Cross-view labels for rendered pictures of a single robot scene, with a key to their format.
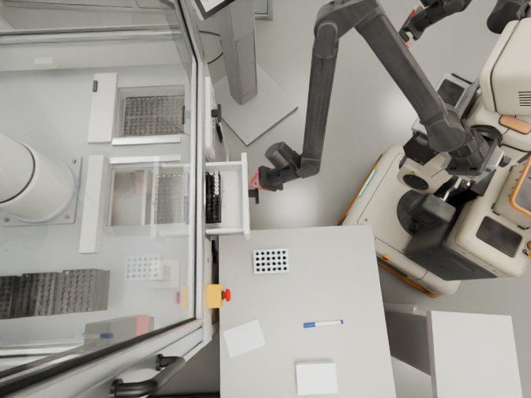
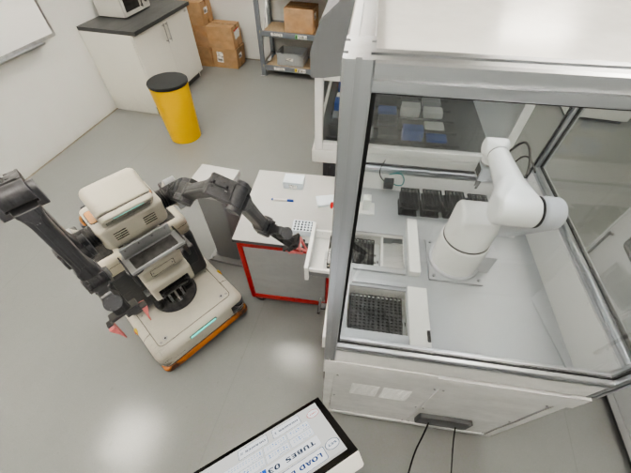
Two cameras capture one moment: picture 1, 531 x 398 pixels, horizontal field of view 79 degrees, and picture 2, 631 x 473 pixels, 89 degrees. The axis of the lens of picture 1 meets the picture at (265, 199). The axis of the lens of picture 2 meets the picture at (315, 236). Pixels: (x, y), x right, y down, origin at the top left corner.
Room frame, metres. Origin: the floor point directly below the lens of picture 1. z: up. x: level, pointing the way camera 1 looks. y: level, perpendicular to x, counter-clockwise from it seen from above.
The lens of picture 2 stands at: (1.27, 0.28, 2.15)
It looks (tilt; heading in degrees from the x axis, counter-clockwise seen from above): 50 degrees down; 191
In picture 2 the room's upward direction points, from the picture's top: straight up
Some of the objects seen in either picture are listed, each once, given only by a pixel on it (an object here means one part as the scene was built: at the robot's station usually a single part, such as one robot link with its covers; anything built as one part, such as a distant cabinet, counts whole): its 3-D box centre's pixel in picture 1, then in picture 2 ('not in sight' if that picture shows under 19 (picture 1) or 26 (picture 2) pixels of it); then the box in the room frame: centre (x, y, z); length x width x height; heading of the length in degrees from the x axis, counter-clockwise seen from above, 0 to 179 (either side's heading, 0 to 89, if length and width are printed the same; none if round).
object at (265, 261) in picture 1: (270, 261); (303, 227); (0.10, -0.02, 0.78); 0.12 x 0.08 x 0.04; 93
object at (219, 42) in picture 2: not in sight; (211, 33); (-3.74, -2.28, 0.42); 0.85 x 0.33 x 0.84; 87
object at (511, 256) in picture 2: not in sight; (542, 292); (0.82, 0.70, 1.52); 0.87 x 0.01 x 0.86; 93
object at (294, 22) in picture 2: not in sight; (301, 17); (-3.64, -0.87, 0.72); 0.41 x 0.32 x 0.28; 87
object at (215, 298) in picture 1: (216, 295); not in sight; (-0.01, 0.16, 0.88); 0.07 x 0.05 x 0.07; 3
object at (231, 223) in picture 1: (186, 200); (352, 255); (0.31, 0.28, 0.86); 0.40 x 0.26 x 0.06; 93
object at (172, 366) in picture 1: (156, 373); not in sight; (-0.11, 0.16, 1.45); 0.05 x 0.03 x 0.19; 93
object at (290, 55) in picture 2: not in sight; (292, 56); (-3.63, -1.02, 0.22); 0.40 x 0.30 x 0.17; 87
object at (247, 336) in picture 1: (244, 337); (327, 200); (-0.15, 0.07, 0.77); 0.13 x 0.09 x 0.02; 109
